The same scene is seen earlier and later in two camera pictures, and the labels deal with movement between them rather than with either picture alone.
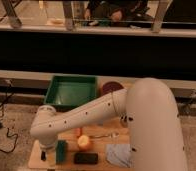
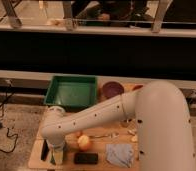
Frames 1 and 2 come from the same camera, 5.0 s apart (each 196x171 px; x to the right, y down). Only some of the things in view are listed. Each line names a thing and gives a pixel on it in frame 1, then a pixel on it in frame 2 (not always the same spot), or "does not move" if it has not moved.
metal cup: [124, 121] does not move
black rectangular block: [84, 158] does not move
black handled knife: [43, 155] does not move
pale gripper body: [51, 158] → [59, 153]
